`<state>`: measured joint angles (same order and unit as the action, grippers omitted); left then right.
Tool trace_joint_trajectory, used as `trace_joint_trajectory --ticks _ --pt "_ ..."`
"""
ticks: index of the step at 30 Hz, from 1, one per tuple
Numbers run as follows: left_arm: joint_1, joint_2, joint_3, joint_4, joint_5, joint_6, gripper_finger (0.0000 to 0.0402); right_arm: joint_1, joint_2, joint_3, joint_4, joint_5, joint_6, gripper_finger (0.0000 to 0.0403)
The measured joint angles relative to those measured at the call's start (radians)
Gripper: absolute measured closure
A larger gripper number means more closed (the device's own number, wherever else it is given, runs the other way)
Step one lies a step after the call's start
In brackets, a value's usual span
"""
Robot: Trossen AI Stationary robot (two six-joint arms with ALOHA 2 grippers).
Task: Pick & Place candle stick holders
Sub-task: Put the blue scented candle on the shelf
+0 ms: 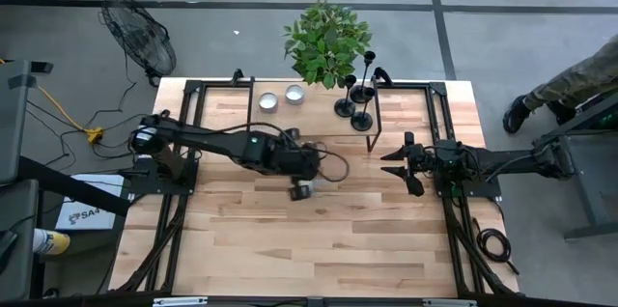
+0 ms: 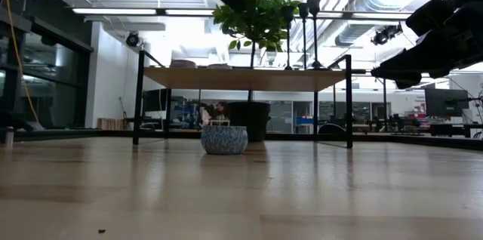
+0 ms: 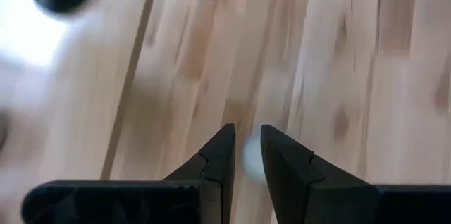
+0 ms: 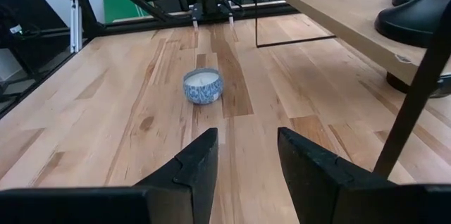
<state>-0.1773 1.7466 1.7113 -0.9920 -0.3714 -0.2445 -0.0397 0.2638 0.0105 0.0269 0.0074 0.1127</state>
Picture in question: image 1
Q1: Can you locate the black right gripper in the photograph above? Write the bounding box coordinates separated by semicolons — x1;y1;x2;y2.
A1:
379;131;438;199

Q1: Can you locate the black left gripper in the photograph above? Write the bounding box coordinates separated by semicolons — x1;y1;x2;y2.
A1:
269;126;323;203

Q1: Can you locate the medium black candlestick holder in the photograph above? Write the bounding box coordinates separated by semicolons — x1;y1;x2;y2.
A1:
350;86;377;133

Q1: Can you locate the short black candlestick holder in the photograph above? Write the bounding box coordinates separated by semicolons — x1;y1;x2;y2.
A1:
333;73;357;119

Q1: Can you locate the tall black candlestick holder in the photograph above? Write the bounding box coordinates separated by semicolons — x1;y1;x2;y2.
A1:
349;50;378;105

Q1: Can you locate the wooden shelf with black legs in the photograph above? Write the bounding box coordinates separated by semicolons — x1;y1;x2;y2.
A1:
246;74;384;154

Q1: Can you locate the green leafy plant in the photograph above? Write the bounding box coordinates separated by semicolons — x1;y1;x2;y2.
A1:
283;0;374;91

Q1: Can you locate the person's shoe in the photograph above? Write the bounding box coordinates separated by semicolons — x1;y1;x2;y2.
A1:
548;98;578;126
501;95;532;135

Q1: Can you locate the person's leg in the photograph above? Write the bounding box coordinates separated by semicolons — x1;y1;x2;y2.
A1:
523;34;618;110

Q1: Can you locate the black floor fan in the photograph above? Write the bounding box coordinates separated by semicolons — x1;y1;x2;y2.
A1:
98;0;178;87

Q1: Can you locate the grey metal side table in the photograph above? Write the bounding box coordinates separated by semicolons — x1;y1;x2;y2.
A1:
530;82;618;241

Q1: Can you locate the white cardboard box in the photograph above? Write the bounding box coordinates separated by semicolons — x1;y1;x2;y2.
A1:
54;174;126;232

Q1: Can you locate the black diagonal beam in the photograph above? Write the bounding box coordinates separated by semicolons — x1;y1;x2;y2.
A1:
17;155;131;217

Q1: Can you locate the white and yellow bottle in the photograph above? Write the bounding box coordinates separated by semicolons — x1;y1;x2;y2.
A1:
32;228;71;256

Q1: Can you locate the dark grey cabinet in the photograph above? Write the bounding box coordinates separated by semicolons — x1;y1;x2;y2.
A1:
0;179;41;301

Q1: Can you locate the grey side desk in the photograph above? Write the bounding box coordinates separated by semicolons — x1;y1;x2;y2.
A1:
0;59;55;185

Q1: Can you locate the coiled black cable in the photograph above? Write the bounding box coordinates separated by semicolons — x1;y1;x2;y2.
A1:
471;217;521;277

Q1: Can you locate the black metal table frame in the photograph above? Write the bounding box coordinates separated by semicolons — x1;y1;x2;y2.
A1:
108;68;520;298

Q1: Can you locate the silver metal bracket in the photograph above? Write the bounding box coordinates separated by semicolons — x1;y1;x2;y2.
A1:
152;296;210;307
422;298;478;307

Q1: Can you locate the yellow extension cable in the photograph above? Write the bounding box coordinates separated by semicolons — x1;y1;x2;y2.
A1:
0;58;105;144

